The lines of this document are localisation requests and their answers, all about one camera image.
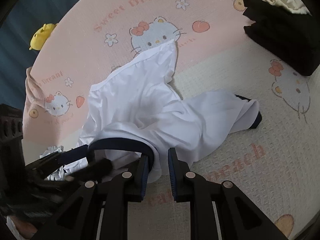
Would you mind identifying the white shirt with navy trim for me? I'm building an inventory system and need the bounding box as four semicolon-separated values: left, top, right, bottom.
78;41;262;183

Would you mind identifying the white patterned knit garment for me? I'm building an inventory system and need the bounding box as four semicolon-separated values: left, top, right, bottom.
37;145;66;181

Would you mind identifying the pink cartoon cat blanket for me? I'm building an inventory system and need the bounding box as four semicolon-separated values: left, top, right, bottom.
23;0;319;239

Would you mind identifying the yellow plush toy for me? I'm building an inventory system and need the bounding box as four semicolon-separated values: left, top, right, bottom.
29;23;57;51

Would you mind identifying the black folded garment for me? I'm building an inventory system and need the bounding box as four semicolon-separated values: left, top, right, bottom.
243;0;319;76

